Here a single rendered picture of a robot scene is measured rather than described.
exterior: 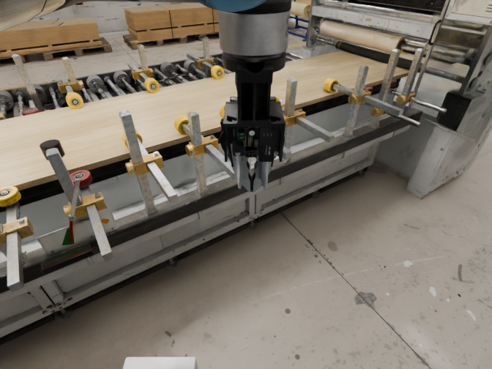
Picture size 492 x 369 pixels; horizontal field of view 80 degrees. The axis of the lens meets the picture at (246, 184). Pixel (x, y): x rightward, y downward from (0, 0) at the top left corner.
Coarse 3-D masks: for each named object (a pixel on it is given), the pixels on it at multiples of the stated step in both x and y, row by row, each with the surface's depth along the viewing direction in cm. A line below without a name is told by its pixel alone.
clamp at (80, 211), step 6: (84, 198) 112; (90, 198) 112; (96, 198) 112; (102, 198) 112; (84, 204) 109; (90, 204) 110; (96, 204) 112; (102, 204) 113; (66, 210) 107; (78, 210) 109; (84, 210) 110; (78, 216) 110
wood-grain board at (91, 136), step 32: (288, 64) 233; (320, 64) 233; (352, 64) 233; (128, 96) 183; (160, 96) 183; (192, 96) 183; (224, 96) 183; (320, 96) 183; (0, 128) 150; (32, 128) 150; (64, 128) 150; (96, 128) 150; (160, 128) 150; (0, 160) 127; (32, 160) 127; (64, 160) 127; (96, 160) 127
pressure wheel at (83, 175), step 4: (76, 172) 119; (80, 172) 119; (84, 172) 119; (88, 172) 119; (72, 176) 117; (76, 176) 117; (80, 176) 117; (84, 176) 117; (88, 176) 117; (72, 180) 115; (80, 180) 115; (84, 180) 116; (88, 180) 117; (80, 184) 115; (84, 184) 116; (88, 184) 118
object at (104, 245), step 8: (88, 192) 116; (88, 208) 109; (96, 208) 111; (96, 216) 106; (96, 224) 103; (96, 232) 100; (104, 232) 100; (104, 240) 97; (104, 248) 94; (104, 256) 93; (112, 256) 95
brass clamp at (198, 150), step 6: (204, 138) 127; (216, 138) 127; (192, 144) 124; (198, 144) 124; (204, 144) 124; (216, 144) 128; (186, 150) 125; (192, 150) 123; (198, 150) 124; (204, 150) 126
